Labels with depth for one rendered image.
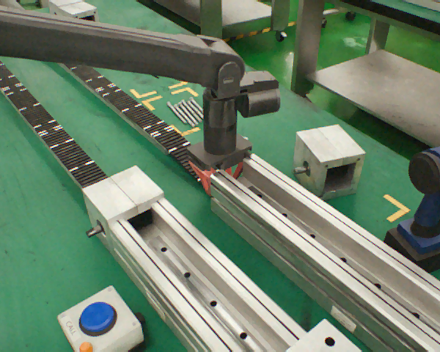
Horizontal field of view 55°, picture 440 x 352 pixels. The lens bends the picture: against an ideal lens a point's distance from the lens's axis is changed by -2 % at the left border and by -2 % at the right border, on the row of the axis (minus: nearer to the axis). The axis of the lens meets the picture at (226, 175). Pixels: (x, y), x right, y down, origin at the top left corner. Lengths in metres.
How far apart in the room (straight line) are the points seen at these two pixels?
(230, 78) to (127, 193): 0.24
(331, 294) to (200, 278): 0.18
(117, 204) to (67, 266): 0.14
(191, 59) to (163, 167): 0.32
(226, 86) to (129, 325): 0.36
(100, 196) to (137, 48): 0.24
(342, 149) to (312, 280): 0.26
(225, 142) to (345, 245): 0.25
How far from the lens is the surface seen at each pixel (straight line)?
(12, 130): 1.12
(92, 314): 0.58
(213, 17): 3.22
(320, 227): 0.68
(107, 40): 0.60
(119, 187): 0.71
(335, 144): 0.80
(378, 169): 0.93
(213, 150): 0.73
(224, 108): 0.69
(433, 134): 2.24
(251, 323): 0.58
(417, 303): 0.64
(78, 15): 1.55
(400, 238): 0.72
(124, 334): 0.57
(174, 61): 0.63
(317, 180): 0.78
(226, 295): 0.60
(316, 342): 0.48
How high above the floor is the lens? 1.32
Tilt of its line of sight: 39 degrees down
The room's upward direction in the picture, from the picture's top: straight up
